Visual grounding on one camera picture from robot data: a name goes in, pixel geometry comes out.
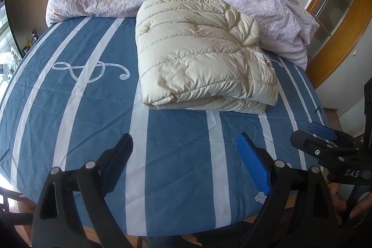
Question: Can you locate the blue white striped bed sheet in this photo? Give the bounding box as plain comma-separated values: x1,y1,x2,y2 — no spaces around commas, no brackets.
0,16,329,237

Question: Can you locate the dark framed panel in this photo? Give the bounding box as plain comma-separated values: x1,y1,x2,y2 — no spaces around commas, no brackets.
2,0,21,58

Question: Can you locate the wooden framed glass door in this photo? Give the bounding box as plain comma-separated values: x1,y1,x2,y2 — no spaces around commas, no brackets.
263,0,372,89

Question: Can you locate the person's leg in dark trousers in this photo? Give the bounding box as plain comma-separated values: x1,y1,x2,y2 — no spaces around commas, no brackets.
139,232,256,248

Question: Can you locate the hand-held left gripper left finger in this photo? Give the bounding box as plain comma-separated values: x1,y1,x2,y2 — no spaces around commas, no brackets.
31,133,134,248

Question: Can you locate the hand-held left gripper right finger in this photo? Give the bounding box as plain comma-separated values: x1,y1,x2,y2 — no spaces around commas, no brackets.
236,133,339,248

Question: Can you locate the white crumpled bag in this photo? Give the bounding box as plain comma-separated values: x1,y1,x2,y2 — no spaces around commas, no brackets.
6,46,22,68

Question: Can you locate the wooden chair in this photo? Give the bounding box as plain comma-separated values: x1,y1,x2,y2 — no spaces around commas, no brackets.
0,193,38,237

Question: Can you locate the person's right hand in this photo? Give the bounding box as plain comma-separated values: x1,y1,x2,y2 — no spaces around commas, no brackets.
331,185,368,227

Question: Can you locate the pink floral duvet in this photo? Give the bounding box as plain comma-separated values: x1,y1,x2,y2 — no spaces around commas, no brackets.
212,0,320,71

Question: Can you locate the cream down jacket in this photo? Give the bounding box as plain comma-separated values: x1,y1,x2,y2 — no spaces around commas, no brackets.
135,0,280,115

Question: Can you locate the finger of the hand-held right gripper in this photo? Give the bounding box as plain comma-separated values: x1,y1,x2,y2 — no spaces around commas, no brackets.
290,130,365,163
309,122,364,147

